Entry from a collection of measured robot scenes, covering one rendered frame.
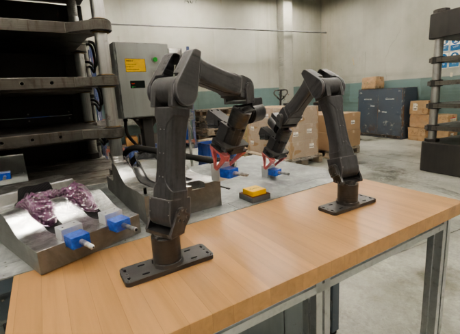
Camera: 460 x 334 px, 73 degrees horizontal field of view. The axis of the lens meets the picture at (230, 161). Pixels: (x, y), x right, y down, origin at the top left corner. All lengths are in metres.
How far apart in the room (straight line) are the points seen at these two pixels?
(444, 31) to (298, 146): 2.31
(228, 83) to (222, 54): 7.68
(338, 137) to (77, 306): 0.81
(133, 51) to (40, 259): 1.27
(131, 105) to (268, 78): 7.49
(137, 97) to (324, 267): 1.39
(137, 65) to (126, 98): 0.19
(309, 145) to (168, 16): 4.74
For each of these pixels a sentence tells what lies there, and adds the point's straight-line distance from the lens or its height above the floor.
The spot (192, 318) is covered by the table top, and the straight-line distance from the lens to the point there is 0.60.
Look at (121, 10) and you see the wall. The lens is 7.98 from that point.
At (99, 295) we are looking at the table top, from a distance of 0.71.
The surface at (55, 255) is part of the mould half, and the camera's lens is 0.84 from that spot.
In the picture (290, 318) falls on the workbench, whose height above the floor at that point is 0.22.
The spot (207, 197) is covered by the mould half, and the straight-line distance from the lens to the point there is 1.04.
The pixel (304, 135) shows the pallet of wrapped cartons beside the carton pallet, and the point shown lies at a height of 0.49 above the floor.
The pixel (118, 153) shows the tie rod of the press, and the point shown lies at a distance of 1.67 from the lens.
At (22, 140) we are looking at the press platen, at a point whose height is 1.02.
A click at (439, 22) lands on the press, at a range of 4.94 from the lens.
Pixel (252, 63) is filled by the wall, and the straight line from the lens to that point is 8.88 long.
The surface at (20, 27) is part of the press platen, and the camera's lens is 1.75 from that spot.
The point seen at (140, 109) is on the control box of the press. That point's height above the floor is 1.12.
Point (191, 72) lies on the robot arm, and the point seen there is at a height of 1.21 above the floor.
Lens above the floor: 1.16
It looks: 12 degrees down
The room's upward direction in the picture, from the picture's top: 3 degrees counter-clockwise
